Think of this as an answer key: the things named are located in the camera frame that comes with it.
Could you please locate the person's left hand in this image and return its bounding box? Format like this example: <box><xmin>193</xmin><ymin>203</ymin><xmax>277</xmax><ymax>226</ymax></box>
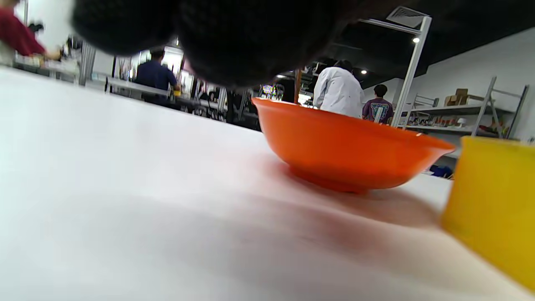
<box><xmin>70</xmin><ymin>0</ymin><xmax>379</xmax><ymax>89</ymax></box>

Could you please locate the orange plastic bowl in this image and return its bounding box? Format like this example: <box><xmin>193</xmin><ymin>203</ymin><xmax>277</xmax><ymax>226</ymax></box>
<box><xmin>252</xmin><ymin>97</ymin><xmax>456</xmax><ymax>194</ymax></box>

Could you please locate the ceiling air vent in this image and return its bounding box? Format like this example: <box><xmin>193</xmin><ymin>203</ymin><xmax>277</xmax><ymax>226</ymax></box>
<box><xmin>386</xmin><ymin>6</ymin><xmax>431</xmax><ymax>30</ymax></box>

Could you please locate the brown cardboard box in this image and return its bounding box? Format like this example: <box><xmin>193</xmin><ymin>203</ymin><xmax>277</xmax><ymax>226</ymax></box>
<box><xmin>443</xmin><ymin>88</ymin><xmax>485</xmax><ymax>107</ymax></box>

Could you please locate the grey metal shelf unit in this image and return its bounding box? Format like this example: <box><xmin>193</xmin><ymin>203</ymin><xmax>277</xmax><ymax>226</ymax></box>
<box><xmin>396</xmin><ymin>76</ymin><xmax>530</xmax><ymax>159</ymax></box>

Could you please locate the blue bag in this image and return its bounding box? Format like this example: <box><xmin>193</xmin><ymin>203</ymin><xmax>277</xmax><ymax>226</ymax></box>
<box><xmin>428</xmin><ymin>165</ymin><xmax>454</xmax><ymax>180</ymax></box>

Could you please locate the yellow plastic cup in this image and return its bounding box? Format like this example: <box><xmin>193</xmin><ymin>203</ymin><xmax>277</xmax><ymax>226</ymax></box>
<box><xmin>441</xmin><ymin>136</ymin><xmax>535</xmax><ymax>293</ymax></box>

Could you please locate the white metal frame post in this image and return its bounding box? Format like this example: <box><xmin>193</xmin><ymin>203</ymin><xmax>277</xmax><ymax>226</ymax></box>
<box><xmin>359</xmin><ymin>16</ymin><xmax>433</xmax><ymax>128</ymax></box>

